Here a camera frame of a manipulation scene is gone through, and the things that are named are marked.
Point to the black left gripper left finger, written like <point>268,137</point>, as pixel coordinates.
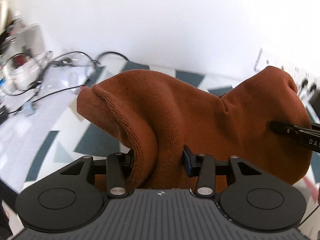
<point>114,170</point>

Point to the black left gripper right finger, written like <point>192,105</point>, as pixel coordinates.
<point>206,168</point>

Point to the rust orange knit sweater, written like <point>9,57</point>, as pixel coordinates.
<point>156,115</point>

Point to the black power plug right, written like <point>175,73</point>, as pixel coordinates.
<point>312,88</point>

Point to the black power plug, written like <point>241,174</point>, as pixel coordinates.
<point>312,88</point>
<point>304,83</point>

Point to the black power plug left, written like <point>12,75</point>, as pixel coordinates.
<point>304,83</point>

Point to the white wall socket panel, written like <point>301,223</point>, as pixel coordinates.
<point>296,69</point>

